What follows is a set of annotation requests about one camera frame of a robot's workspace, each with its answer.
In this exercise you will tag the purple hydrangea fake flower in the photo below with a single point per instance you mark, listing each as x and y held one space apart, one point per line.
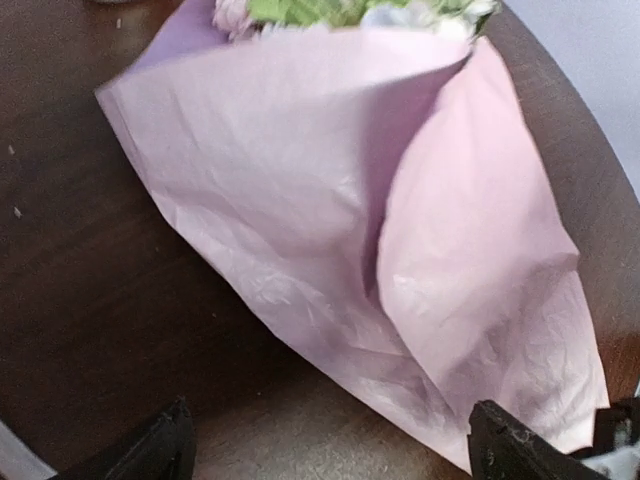
452 19

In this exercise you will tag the pink purple wrapping paper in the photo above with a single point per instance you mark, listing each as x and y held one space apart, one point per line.
376 199

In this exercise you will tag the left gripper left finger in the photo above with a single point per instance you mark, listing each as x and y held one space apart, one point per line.
163 446

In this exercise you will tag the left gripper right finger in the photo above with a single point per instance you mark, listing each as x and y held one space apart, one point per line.
502 448

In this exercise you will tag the beige ribbon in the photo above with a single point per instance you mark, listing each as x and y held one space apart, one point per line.
18 462

